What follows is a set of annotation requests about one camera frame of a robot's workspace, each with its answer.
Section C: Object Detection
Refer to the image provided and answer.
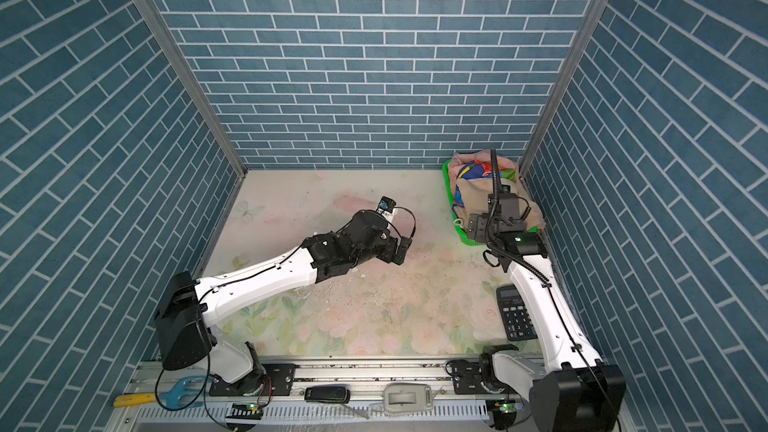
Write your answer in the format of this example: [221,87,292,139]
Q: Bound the beige drawstring shorts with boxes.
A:
[453,178,546,231]

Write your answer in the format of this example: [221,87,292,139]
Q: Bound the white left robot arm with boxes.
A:
[154,209,415,383]

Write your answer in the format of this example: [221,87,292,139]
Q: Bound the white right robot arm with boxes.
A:
[467,191,626,431]

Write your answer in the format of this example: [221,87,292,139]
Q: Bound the colourful striped shorts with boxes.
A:
[457,160,517,182]

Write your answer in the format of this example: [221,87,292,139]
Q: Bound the green plastic basket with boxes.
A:
[442,150,545,246]

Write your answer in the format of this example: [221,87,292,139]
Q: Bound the pink cloth in basket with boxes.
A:
[447,149,518,184]

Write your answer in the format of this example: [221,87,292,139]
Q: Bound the black calculator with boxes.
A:
[496,284,537,341]

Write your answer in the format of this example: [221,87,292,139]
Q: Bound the black car key fob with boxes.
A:
[304,385,351,405]

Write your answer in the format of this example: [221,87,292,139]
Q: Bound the right green lit circuit board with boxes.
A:
[486,399,523,431]

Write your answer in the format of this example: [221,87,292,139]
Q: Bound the green lit circuit board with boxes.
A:
[225,403,264,432]
[486,399,523,431]

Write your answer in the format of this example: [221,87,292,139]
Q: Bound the left green lit circuit board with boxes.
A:
[225,403,264,432]

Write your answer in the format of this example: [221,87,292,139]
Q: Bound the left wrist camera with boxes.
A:
[376,196,397,218]

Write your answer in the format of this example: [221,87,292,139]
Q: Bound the aluminium right corner post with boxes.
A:
[519,0,609,176]

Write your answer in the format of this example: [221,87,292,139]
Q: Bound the aluminium corner post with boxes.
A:
[132,0,247,179]
[519,0,609,176]

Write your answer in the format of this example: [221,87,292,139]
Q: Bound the blue yellow handled tool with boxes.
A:
[113,376,207,411]

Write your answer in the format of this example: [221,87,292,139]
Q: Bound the aluminium left corner post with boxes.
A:
[132,0,247,179]

